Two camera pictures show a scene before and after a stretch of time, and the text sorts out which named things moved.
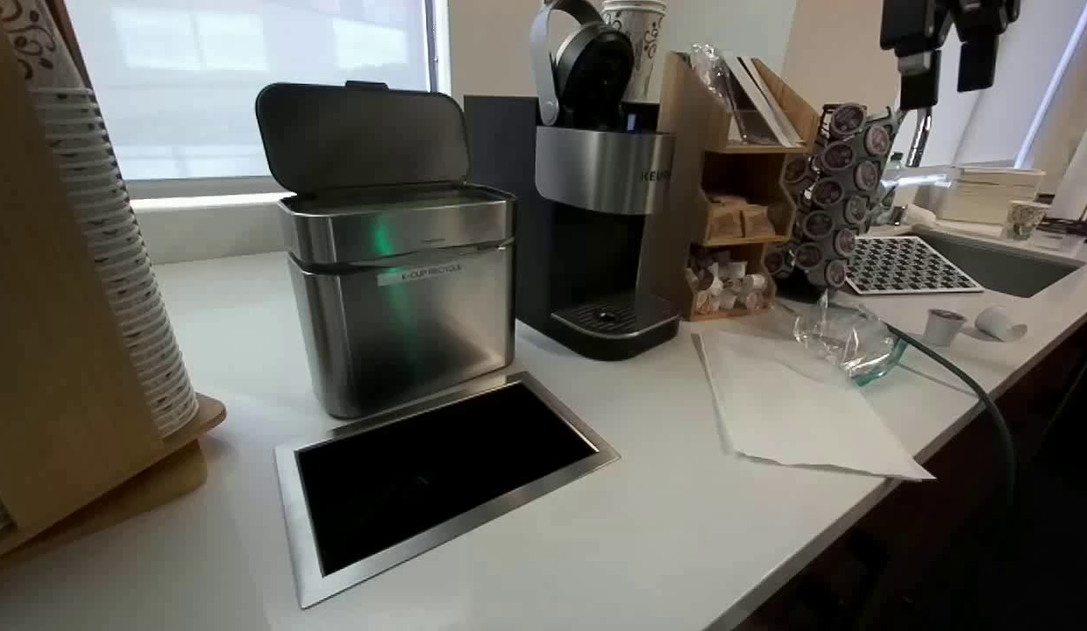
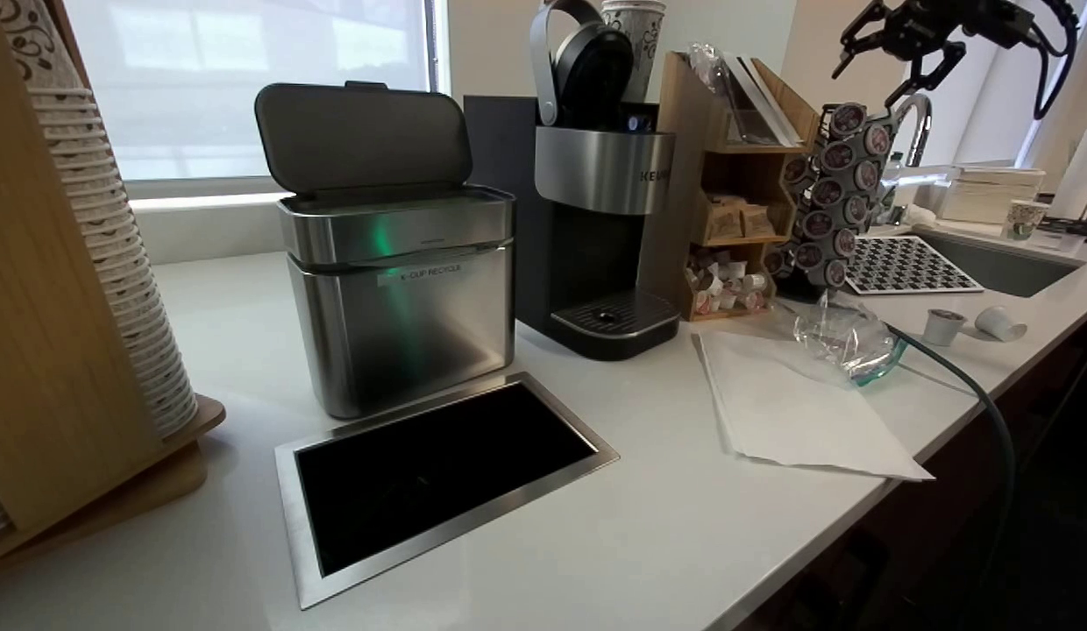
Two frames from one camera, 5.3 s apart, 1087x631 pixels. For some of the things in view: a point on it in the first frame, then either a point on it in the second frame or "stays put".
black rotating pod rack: x=831 y=189 stays put
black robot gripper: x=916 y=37 -> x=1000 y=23
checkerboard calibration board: x=893 y=264 stays put
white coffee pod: x=939 y=328 stays put
